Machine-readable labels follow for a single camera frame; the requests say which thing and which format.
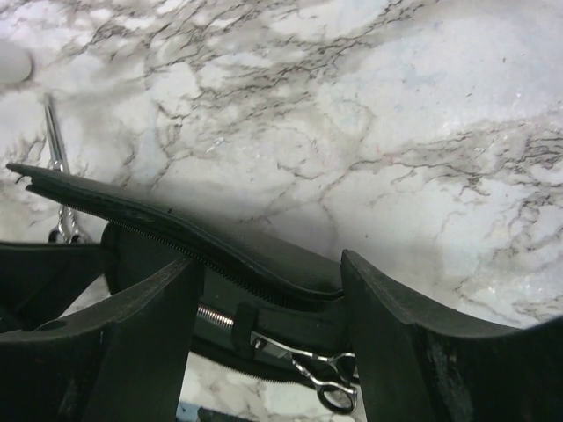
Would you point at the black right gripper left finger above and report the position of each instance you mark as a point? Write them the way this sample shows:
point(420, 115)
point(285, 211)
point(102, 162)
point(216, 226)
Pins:
point(122, 359)

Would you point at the black zip tool case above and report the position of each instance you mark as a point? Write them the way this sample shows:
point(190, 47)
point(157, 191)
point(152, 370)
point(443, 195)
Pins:
point(297, 293)

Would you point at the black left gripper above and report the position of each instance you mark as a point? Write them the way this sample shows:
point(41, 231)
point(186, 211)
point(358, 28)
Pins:
point(40, 281)

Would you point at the white PVC pipe frame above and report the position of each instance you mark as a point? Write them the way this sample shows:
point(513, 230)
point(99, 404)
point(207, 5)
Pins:
point(16, 64)

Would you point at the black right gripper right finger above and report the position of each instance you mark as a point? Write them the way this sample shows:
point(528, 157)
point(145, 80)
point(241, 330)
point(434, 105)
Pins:
point(419, 360)

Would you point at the silver thinning scissors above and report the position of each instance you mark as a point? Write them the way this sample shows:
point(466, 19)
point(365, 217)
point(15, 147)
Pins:
point(254, 353)

